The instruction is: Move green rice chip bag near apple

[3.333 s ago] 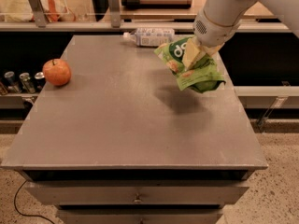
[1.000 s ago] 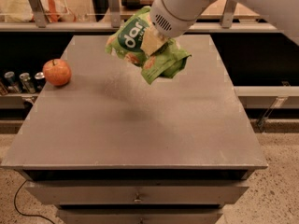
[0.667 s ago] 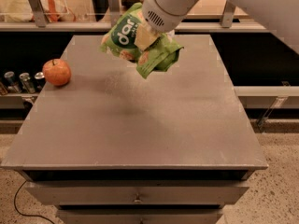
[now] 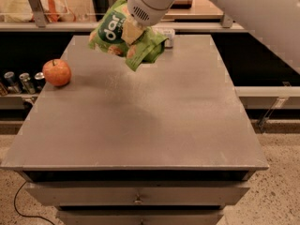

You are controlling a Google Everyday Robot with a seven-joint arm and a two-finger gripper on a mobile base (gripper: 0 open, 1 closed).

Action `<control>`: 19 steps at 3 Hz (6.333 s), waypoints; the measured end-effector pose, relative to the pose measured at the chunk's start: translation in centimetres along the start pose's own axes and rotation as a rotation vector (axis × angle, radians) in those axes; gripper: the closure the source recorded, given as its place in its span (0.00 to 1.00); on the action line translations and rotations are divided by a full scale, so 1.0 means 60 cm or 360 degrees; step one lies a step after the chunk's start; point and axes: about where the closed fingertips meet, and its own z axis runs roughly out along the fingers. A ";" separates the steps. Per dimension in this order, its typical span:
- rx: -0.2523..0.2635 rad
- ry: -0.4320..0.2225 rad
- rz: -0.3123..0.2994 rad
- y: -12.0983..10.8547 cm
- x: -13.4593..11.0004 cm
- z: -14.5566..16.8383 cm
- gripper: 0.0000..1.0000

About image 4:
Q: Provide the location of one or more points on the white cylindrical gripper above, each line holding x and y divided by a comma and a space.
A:
142, 10

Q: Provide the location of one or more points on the green rice chip bag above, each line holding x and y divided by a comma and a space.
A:
107, 37

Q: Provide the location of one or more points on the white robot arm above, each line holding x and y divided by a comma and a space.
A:
275, 23

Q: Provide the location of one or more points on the red apple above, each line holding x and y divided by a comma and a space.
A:
57, 72

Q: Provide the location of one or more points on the white and orange bag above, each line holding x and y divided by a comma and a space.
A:
19, 11

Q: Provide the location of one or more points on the clear plastic water bottle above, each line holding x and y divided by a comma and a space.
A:
169, 34

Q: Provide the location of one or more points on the silver can right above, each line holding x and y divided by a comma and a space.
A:
40, 80

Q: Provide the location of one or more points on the silver can middle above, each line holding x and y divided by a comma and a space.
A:
27, 83

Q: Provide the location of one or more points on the upper grey drawer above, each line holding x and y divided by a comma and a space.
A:
215, 193

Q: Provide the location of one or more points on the grey drawer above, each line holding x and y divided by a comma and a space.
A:
140, 217
215, 193

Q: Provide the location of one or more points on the lower grey drawer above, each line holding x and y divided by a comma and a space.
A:
140, 217

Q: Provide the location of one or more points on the right metal bracket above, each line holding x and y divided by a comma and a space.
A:
226, 21

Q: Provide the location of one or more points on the left metal bracket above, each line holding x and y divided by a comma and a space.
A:
40, 19

